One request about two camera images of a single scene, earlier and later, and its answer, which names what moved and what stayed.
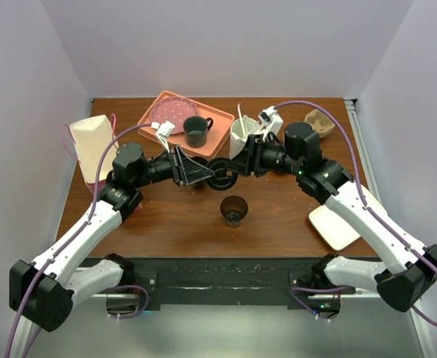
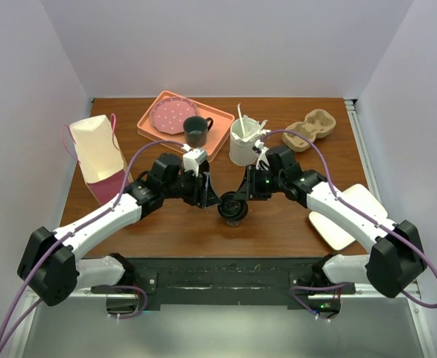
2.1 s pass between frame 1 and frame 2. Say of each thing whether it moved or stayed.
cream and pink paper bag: stayed
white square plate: stayed
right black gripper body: moved
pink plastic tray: stayed
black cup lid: moved
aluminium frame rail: stayed
